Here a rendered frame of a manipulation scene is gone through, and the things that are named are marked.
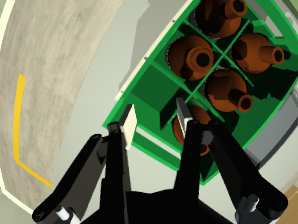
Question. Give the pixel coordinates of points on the green bottle crate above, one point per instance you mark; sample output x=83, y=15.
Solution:
x=154, y=95

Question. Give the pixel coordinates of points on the grey rectangular tray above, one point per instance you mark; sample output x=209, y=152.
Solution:
x=275, y=133

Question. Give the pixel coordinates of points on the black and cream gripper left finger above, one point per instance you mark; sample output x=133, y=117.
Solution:
x=70, y=199

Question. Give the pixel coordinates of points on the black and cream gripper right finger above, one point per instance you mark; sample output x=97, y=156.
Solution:
x=255, y=199

